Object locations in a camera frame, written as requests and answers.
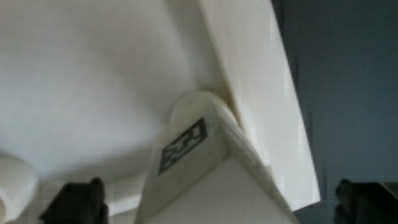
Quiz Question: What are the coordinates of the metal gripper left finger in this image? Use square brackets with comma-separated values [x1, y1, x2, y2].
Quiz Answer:
[38, 178, 108, 224]

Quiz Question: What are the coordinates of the white leg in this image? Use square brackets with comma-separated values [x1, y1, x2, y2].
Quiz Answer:
[134, 91, 298, 224]

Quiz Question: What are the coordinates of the white square tabletop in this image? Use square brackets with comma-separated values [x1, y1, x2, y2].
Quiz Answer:
[0, 0, 319, 224]

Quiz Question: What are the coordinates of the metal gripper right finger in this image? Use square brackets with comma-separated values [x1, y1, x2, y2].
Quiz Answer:
[333, 179, 398, 224]

